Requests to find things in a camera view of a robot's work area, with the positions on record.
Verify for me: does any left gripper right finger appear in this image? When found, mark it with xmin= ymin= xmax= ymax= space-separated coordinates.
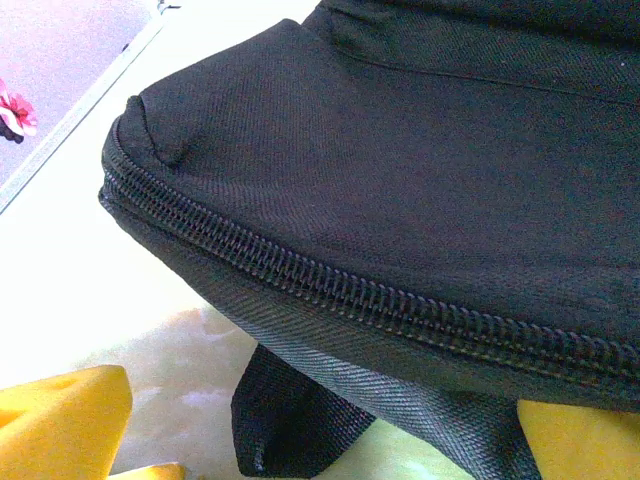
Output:
xmin=517 ymin=399 xmax=640 ymax=480

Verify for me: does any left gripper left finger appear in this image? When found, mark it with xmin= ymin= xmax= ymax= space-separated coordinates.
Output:
xmin=0 ymin=364 xmax=186 ymax=480

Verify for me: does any black student backpack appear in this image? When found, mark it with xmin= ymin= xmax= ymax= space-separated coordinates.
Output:
xmin=97 ymin=0 xmax=640 ymax=480

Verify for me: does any aluminium frame side rail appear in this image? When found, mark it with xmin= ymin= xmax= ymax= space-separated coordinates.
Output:
xmin=0 ymin=0 xmax=169 ymax=216

